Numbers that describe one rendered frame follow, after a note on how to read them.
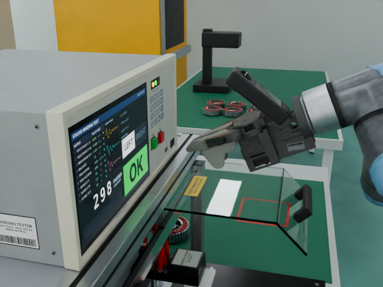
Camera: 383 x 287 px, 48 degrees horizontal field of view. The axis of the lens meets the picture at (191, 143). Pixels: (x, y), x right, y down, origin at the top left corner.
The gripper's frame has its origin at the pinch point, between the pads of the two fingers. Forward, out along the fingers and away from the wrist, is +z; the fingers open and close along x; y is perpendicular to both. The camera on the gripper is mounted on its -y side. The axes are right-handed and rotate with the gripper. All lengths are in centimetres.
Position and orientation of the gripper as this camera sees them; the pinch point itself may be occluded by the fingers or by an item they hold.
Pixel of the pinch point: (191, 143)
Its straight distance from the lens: 74.6
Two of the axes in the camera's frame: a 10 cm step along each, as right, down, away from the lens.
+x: 2.4, -3.4, 9.1
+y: 4.1, 8.9, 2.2
